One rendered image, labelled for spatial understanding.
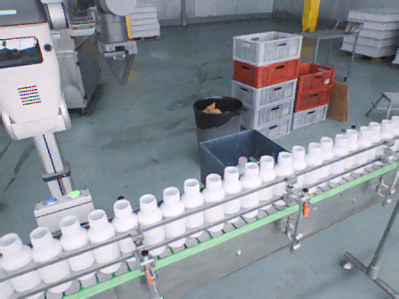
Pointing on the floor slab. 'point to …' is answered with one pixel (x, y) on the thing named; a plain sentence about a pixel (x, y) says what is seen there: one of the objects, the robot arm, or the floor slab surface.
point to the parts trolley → (330, 46)
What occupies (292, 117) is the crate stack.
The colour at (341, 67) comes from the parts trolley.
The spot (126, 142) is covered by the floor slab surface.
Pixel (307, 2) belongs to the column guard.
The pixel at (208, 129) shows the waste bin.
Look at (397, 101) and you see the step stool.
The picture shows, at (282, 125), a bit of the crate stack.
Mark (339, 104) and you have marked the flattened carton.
